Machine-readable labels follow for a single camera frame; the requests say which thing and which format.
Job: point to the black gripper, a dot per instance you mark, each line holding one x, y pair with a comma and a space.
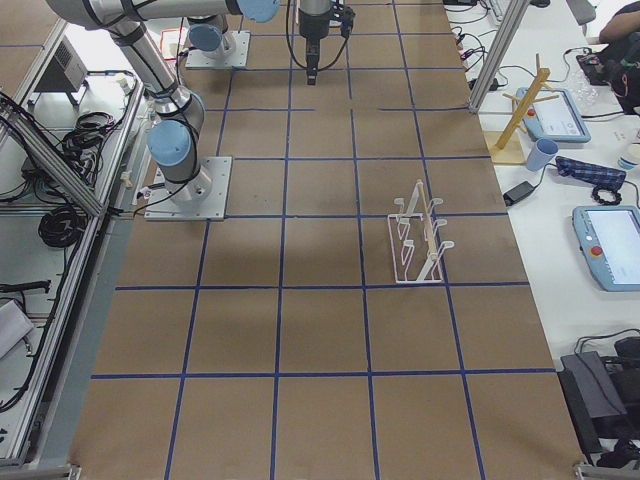
312, 29

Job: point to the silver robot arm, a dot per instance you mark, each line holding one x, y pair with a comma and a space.
211, 36
173, 142

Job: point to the blue cup on side table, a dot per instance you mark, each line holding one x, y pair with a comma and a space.
542, 152

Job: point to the small white blue cup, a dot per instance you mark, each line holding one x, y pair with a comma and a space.
630, 157

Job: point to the wooden mug tree stand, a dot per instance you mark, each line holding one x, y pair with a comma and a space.
502, 147

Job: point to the grey control box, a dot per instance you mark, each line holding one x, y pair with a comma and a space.
66, 74

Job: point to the black power adapter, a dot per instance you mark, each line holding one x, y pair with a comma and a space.
518, 193

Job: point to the upper blue teach pendant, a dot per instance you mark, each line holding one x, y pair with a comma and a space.
555, 116

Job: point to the blue teach pendant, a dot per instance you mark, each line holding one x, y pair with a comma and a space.
555, 116
608, 238

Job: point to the blue plaid cloth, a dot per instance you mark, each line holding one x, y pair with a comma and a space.
597, 175

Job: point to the person in black shirt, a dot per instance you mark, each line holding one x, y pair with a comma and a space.
621, 56

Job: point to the lower blue teach pendant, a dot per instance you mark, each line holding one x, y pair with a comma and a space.
608, 238

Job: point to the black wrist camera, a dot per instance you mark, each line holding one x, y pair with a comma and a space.
343, 17

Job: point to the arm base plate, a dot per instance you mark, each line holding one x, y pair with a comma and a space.
196, 60
204, 198

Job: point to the aluminium frame post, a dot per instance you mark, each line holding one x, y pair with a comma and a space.
505, 34

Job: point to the white wire cup rack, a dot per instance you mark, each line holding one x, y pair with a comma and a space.
416, 251

